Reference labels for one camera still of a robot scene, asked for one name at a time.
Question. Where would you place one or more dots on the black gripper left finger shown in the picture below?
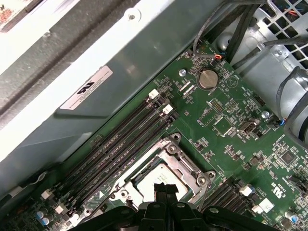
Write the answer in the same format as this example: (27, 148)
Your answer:
(125, 219)

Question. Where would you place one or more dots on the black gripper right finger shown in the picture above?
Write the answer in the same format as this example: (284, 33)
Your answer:
(204, 220)

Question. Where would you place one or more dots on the silver CPU green edge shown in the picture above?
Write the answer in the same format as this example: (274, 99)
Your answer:
(168, 173)

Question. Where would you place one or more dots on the metal socket cover frame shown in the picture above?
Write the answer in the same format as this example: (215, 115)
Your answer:
(185, 163)

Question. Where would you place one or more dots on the CPU socket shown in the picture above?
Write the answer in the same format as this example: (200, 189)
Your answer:
(207, 173)

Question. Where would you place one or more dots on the green motherboard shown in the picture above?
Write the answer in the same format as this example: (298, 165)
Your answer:
(240, 156)

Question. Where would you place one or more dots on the white label sticker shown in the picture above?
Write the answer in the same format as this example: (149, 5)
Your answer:
(86, 89)

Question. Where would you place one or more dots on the round coin battery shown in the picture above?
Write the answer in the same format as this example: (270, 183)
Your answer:
(207, 78)

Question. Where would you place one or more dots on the black open PC case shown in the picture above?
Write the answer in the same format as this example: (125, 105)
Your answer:
(134, 60)

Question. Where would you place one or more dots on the grey metal drive cage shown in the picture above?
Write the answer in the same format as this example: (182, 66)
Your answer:
(262, 33)

